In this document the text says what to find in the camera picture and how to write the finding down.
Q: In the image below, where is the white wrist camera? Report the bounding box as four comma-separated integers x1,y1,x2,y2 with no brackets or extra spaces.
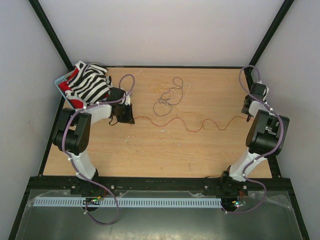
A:
124,95,131,106
262,86,270,99

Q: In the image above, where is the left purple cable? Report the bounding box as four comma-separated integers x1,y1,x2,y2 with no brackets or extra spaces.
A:
61,73,136,226

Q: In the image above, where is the right green circuit board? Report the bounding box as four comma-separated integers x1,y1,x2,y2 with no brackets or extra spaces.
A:
232,200,246,208

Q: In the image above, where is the left green circuit board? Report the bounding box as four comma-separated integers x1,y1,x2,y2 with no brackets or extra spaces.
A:
82,197,104,206

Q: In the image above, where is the red wire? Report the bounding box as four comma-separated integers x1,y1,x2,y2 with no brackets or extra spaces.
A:
133,115,248,132

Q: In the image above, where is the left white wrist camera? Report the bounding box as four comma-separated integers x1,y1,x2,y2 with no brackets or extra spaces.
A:
124,95,131,106

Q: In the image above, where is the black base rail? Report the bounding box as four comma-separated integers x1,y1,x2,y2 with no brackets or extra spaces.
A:
69,177,249,196

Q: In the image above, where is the light blue slotted cable duct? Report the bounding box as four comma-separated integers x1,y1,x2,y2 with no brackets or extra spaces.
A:
33,197,222,208

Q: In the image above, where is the red cloth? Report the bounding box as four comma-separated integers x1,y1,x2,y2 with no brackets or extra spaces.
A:
58,69,87,111

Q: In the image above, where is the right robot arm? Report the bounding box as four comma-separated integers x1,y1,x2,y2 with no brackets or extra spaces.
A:
218,81,290,195

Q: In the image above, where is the green circuit board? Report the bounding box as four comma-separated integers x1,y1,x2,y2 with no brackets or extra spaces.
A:
82,197,104,206
232,200,246,208

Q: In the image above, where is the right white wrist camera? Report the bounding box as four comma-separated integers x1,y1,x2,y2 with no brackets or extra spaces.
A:
262,86,270,99

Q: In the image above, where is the black aluminium frame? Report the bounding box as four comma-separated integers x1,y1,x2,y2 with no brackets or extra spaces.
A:
4,0,311,240

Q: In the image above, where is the blue plastic basket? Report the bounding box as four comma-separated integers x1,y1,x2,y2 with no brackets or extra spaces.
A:
54,73,87,111

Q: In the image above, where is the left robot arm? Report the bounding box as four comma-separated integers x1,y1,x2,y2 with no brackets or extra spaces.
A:
52,87,135,194

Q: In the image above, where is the coloured wire bundle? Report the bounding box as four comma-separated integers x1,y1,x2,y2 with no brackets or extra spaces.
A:
148,76,192,118

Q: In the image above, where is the zebra striped cloth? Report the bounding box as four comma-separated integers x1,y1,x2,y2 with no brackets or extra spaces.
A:
65,61,113,105

